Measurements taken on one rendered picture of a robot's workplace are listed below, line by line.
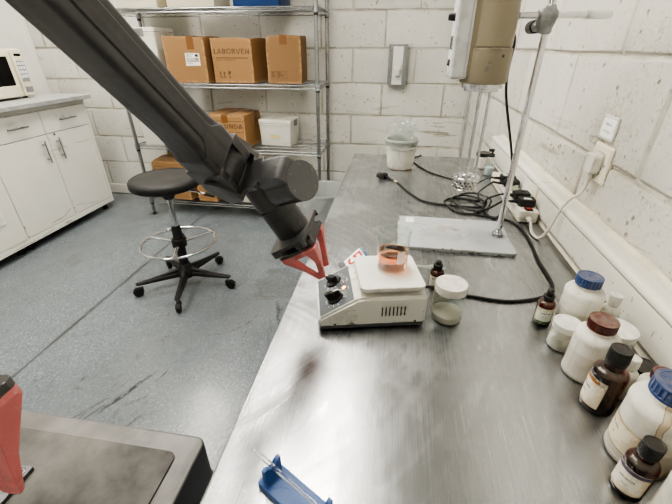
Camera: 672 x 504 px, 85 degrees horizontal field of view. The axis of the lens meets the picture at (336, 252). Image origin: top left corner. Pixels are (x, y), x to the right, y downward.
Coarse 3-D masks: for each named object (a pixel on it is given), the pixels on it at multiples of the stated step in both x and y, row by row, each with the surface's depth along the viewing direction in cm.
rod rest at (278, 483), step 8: (280, 464) 45; (264, 472) 43; (272, 472) 44; (288, 472) 45; (264, 480) 43; (272, 480) 44; (280, 480) 44; (296, 480) 44; (264, 488) 43; (272, 488) 43; (280, 488) 43; (288, 488) 43; (304, 488) 43; (272, 496) 43; (280, 496) 43; (288, 496) 43; (296, 496) 43; (312, 496) 43
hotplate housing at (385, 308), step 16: (352, 272) 74; (352, 288) 69; (352, 304) 66; (368, 304) 66; (384, 304) 67; (400, 304) 67; (416, 304) 67; (320, 320) 68; (336, 320) 68; (352, 320) 68; (368, 320) 68; (384, 320) 69; (400, 320) 69; (416, 320) 69
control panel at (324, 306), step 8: (336, 272) 77; (344, 272) 75; (320, 280) 78; (344, 280) 73; (320, 288) 75; (328, 288) 74; (336, 288) 72; (344, 288) 70; (320, 296) 73; (344, 296) 69; (352, 296) 67; (320, 304) 71; (328, 304) 69; (336, 304) 68; (320, 312) 69; (328, 312) 68
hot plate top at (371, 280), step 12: (360, 264) 73; (372, 264) 73; (408, 264) 73; (360, 276) 69; (372, 276) 69; (384, 276) 69; (396, 276) 69; (408, 276) 69; (420, 276) 69; (360, 288) 66; (372, 288) 66; (384, 288) 66; (396, 288) 66; (408, 288) 66; (420, 288) 66
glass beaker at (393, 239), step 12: (384, 228) 71; (396, 228) 71; (408, 228) 69; (384, 240) 67; (396, 240) 66; (408, 240) 67; (384, 252) 68; (396, 252) 67; (408, 252) 69; (384, 264) 69; (396, 264) 68
